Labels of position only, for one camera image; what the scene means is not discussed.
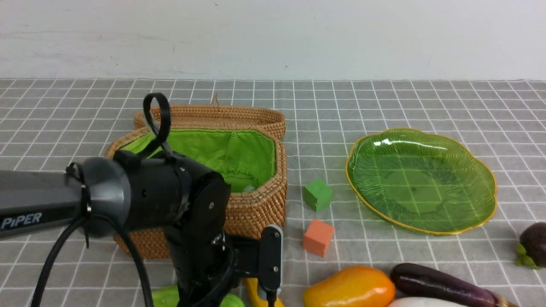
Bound woven wicker basket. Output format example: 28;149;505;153
105;127;288;259

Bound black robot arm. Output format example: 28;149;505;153
0;151;283;307

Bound yellow banana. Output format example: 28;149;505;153
243;278;269;307

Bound green cucumber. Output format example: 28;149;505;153
152;284;245;307

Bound green glass plate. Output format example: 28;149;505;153
345;128;498;236

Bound dark purple mangosteen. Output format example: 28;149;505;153
515;222;546;270

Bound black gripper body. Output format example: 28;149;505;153
209;232;267;307

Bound purple eggplant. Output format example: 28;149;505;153
390;263;517;307

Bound orange foam block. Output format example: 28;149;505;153
303;219;335;257

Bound black cable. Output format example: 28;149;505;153
30;93;172;307

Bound orange yellow mango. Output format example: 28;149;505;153
303;266;396;307

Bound white radish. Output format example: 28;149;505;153
388;297;464;307

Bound green foam block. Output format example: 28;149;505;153
302;179;333;212

